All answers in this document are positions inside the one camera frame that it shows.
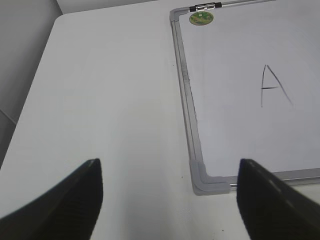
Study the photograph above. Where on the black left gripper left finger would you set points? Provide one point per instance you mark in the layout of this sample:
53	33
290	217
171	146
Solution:
67	211

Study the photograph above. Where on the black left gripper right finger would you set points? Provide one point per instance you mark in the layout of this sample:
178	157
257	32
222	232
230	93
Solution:
271	209

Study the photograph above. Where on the white magnetic whiteboard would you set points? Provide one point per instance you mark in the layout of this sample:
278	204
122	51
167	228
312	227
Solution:
250	89

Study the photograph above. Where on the green round magnet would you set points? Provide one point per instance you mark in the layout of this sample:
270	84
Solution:
201	18

